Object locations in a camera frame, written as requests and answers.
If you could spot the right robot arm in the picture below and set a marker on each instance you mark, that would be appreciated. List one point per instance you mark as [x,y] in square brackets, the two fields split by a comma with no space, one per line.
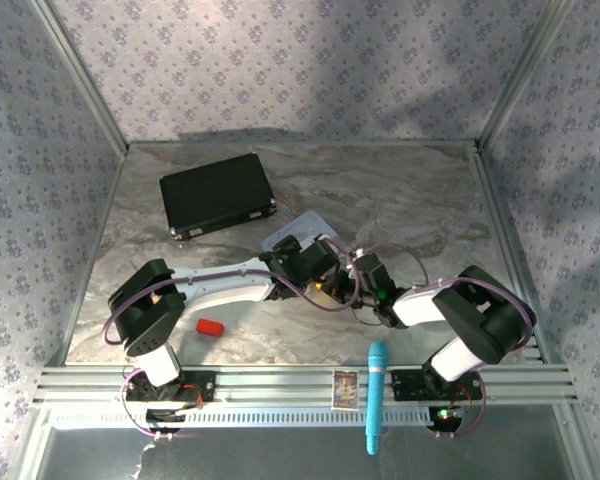
[480,320]

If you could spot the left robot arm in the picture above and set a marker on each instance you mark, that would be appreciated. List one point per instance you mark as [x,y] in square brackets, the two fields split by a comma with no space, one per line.
[220,287]

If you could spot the pastel cartoon tin box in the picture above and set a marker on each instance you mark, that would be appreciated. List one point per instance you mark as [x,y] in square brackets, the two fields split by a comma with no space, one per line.
[300,227]

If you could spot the trading card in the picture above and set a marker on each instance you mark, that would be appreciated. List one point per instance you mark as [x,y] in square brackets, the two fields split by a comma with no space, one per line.
[345,390]

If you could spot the blue toy microphone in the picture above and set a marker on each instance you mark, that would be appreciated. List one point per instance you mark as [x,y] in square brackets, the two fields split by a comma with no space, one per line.
[376,390]

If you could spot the red block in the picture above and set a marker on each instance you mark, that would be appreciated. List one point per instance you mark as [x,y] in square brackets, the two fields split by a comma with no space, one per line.
[210,327]

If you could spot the black hard case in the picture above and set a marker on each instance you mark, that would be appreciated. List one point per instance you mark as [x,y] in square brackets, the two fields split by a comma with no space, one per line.
[215,192]

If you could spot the circuit board with green light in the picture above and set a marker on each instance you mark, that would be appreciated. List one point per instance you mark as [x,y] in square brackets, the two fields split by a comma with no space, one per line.
[446,414]

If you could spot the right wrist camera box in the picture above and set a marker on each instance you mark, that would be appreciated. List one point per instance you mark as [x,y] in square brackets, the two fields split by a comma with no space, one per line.
[361,252]

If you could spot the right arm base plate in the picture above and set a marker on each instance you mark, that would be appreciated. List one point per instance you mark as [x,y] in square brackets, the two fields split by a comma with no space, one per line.
[410,385]

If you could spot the aluminium frame rail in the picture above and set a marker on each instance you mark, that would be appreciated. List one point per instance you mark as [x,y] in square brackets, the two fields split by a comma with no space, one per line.
[280,382]

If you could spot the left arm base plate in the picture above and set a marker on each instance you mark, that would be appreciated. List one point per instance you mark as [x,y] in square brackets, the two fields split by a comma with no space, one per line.
[200,387]

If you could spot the right aluminium frame post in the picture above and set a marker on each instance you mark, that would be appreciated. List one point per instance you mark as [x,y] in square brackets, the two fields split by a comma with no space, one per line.
[522,75]

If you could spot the aluminium frame post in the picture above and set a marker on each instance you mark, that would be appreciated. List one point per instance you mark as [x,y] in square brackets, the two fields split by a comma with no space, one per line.
[85,85]
[522,75]

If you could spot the left aluminium frame post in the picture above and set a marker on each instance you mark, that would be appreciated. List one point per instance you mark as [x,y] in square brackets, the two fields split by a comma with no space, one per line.
[85,85]

